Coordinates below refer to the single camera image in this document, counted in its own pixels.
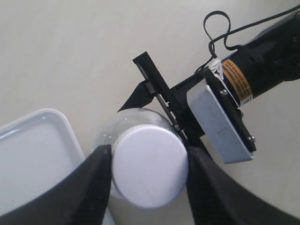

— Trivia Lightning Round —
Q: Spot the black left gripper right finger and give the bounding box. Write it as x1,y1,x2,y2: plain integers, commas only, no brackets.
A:
187,147,300,225

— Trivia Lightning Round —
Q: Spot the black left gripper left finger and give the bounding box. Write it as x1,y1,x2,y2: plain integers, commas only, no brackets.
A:
0,145,112,225

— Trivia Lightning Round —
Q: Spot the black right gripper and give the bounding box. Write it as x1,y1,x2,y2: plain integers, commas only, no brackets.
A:
119,52,204,148

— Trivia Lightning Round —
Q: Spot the clear plastic water bottle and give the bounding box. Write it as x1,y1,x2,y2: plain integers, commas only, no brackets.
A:
94,108,183,199

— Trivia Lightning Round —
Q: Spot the white bottle cap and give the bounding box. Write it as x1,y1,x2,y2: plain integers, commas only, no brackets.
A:
112,125,188,209

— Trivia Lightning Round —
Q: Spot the white plastic tray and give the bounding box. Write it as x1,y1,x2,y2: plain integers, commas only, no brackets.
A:
0,108,115,225

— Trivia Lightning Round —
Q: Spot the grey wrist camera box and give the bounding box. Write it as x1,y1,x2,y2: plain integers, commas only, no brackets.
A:
187,68,256,164

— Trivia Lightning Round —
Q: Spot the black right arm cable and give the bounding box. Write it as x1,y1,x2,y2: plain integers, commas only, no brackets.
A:
195,0,300,71

